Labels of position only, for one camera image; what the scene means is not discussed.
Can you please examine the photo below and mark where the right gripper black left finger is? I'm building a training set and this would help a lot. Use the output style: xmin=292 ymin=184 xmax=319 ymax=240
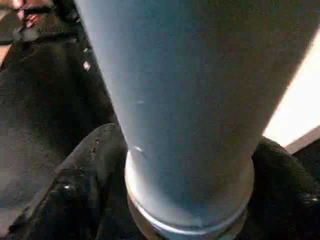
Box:
xmin=7 ymin=123 xmax=143 ymax=240

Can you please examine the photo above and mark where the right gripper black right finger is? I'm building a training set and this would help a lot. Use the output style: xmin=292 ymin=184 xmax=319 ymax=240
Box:
xmin=239 ymin=134 xmax=320 ymax=240

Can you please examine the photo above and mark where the white plastic table top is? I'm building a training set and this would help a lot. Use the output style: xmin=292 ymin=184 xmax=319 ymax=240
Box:
xmin=262 ymin=32 xmax=320 ymax=151

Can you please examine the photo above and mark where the white plastic table leg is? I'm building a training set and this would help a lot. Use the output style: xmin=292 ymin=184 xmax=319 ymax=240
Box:
xmin=74 ymin=0 xmax=320 ymax=240

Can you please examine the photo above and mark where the black work mat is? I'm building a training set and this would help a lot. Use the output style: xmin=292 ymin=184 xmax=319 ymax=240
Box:
xmin=0 ymin=0 xmax=320 ymax=226

